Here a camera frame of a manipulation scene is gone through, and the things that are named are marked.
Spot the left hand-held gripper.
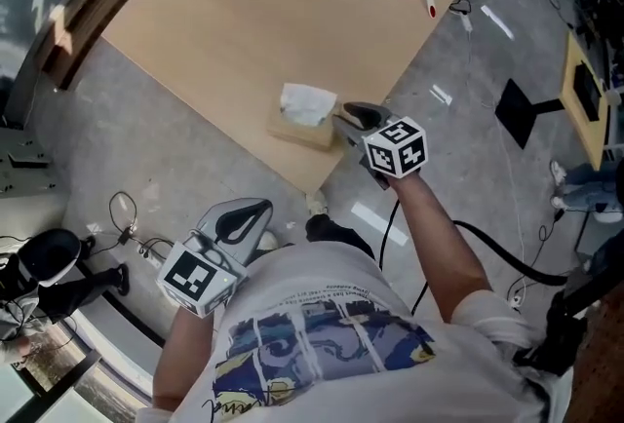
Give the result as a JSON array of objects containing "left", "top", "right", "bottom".
[{"left": 155, "top": 197, "right": 275, "bottom": 320}]

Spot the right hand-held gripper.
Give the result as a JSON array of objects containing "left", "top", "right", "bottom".
[{"left": 331, "top": 100, "right": 429, "bottom": 191}]

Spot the tan tissue box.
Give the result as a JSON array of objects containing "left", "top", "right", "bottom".
[{"left": 266, "top": 94, "right": 338, "bottom": 151}]

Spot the white tissue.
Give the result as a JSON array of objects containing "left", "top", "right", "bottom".
[{"left": 279, "top": 82, "right": 339, "bottom": 128}]

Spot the person's right forearm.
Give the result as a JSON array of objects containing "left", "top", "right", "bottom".
[{"left": 388, "top": 171, "right": 492, "bottom": 326}]

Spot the person's left forearm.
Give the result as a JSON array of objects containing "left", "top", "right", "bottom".
[{"left": 152, "top": 302, "right": 221, "bottom": 412}]

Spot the person's white shoe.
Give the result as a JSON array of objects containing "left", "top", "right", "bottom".
[
  {"left": 305, "top": 190, "right": 330, "bottom": 216},
  {"left": 254, "top": 230, "right": 280, "bottom": 252}
]

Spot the person's black trouser leg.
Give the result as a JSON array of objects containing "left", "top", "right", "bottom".
[{"left": 304, "top": 212, "right": 377, "bottom": 262}]

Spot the white printed t-shirt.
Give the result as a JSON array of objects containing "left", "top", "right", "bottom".
[{"left": 135, "top": 242, "right": 575, "bottom": 423}]

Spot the black square stand base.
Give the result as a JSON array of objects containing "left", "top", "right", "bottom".
[{"left": 494, "top": 78, "right": 566, "bottom": 150}]

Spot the white workbench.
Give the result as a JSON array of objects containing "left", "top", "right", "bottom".
[{"left": 0, "top": 125, "right": 68, "bottom": 198}]

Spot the small wooden desk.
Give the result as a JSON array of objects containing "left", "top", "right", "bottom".
[{"left": 559, "top": 30, "right": 611, "bottom": 172}]

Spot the black device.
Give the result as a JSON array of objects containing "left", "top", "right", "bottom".
[{"left": 571, "top": 60, "right": 604, "bottom": 123}]

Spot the brown wooden bench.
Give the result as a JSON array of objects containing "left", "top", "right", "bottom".
[{"left": 37, "top": 0, "right": 165, "bottom": 92}]

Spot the black power adapter with cable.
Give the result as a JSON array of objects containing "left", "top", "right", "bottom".
[{"left": 108, "top": 190, "right": 143, "bottom": 248}]

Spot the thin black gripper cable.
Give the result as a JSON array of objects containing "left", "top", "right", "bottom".
[{"left": 376, "top": 197, "right": 402, "bottom": 272}]

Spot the thick black hose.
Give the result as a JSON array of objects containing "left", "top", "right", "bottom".
[{"left": 451, "top": 219, "right": 572, "bottom": 287}]

